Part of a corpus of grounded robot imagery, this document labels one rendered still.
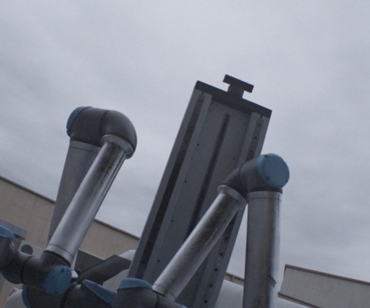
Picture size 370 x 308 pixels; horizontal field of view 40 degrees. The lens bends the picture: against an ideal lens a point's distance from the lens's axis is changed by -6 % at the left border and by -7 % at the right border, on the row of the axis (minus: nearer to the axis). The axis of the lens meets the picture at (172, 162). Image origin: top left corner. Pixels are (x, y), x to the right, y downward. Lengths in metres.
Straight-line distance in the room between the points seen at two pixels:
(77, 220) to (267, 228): 0.58
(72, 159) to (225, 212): 0.53
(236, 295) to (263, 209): 7.14
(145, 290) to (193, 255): 0.28
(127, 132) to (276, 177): 0.49
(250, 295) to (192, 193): 0.59
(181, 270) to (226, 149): 0.68
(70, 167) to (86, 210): 0.25
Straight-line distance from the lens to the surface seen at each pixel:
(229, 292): 8.75
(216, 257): 1.99
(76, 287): 1.77
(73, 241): 1.53
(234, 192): 1.78
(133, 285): 1.45
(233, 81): 2.26
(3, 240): 1.47
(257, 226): 1.66
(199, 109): 2.15
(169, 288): 1.64
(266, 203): 1.67
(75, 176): 1.77
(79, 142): 1.77
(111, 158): 1.66
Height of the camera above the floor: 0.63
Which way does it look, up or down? 22 degrees up
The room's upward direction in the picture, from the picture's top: 19 degrees clockwise
